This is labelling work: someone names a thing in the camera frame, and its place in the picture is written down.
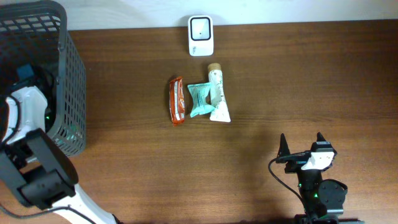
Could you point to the white cream tube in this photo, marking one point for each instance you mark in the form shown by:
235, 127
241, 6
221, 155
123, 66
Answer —
217, 96

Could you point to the teal snack packet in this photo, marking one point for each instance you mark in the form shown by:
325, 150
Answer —
199, 93

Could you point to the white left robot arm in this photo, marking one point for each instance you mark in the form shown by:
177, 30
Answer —
33, 167

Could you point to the white barcode scanner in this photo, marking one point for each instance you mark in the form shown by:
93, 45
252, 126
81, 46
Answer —
200, 36

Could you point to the grey plastic mesh basket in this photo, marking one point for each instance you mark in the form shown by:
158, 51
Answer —
36, 33

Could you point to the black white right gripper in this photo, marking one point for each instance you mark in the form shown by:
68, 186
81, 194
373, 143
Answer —
296, 158

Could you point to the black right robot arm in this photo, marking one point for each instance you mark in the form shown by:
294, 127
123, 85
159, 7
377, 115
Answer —
322, 199

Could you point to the orange chocolate bar wrapper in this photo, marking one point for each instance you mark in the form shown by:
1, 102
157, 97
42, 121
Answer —
176, 101

